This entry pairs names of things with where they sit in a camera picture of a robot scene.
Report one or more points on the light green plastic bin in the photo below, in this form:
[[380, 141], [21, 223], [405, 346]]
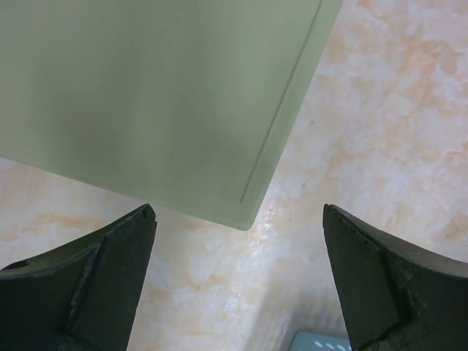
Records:
[[183, 104]]

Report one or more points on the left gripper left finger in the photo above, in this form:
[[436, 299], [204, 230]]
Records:
[[82, 295]]

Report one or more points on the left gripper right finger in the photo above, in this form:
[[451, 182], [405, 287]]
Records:
[[394, 295]]

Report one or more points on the light blue plastic bin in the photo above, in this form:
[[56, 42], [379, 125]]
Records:
[[306, 341]]

